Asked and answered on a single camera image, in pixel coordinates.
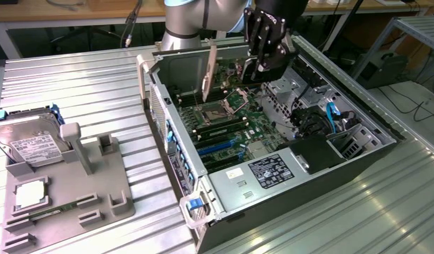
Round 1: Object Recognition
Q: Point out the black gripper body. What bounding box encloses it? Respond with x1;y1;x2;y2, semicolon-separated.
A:
255;0;308;29

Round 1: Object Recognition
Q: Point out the gpu card with metal bracket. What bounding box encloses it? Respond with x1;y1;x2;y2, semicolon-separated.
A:
202;38;296;103

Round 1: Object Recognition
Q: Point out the black ram slot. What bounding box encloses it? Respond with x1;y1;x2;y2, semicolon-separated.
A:
179;92;227;107
176;88;223;101

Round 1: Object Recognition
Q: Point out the blue expansion slot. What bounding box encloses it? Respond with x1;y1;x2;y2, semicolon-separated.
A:
196;139;236;156

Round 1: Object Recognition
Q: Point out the black expansion slot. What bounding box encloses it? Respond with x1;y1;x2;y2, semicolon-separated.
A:
204;158;240;171
202;152;239;166

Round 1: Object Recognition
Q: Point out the metal drive cage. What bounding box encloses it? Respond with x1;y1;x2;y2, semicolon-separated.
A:
260;43;330;106

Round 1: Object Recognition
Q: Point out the metal socket cover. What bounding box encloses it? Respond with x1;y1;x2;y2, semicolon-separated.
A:
222;88;254;114

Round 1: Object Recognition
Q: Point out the wooden desk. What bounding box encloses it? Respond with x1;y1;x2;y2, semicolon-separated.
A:
0;0;433;30

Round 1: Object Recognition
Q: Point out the grey box device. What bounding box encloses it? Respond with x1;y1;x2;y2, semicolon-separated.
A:
356;52;409;89

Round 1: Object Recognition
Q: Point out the green motherboard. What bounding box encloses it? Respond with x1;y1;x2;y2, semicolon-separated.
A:
172;84;287;171

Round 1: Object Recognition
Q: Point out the cpu socket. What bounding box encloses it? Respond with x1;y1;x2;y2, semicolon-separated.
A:
199;105;227;123

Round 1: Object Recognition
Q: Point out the installed black ram stick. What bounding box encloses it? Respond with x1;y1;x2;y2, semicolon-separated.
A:
196;122;248;140

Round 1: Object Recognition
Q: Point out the silver chipset heatsink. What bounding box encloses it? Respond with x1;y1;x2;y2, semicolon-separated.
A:
246;142;275;156

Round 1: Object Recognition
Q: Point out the metal disk bay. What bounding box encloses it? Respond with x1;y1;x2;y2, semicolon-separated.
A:
326;123;382;160

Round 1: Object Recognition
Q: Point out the grey power supply unit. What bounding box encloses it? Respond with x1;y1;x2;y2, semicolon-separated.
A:
207;147;311;214

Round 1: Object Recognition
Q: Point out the open black pc case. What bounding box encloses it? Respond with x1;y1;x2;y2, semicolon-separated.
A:
136;37;406;253

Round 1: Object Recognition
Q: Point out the silver hard disk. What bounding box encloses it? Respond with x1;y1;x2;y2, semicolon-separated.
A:
0;112;71;168

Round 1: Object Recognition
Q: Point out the grey parts rack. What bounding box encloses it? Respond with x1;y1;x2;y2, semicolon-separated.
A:
1;123;136;254

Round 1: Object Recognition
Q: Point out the green ram stick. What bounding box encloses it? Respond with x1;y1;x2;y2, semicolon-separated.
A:
25;201;80;220

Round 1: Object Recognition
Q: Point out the silver cpu chip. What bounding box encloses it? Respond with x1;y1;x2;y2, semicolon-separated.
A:
15;182;48;207

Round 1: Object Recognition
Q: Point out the black wire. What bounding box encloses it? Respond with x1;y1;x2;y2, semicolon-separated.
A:
292;80;311;106

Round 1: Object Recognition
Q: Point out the blue flat wire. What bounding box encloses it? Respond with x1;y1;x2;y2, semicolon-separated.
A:
326;102;342;134

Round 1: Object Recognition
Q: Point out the grey metal frame shelf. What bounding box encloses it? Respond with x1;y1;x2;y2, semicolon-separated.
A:
352;15;434;83

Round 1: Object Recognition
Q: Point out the thin black cable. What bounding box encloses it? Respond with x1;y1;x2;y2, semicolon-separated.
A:
413;97;434;122

